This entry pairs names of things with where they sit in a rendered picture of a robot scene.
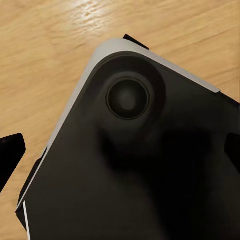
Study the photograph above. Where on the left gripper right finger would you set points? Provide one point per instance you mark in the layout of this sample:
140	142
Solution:
232	149

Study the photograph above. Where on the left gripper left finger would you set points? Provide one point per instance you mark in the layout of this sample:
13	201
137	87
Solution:
12	149

